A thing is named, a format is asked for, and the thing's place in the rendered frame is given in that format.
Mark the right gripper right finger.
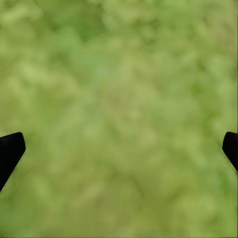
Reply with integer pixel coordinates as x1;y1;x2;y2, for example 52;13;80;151
222;132;238;172

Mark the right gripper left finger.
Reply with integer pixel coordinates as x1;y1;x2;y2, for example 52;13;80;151
0;132;26;191

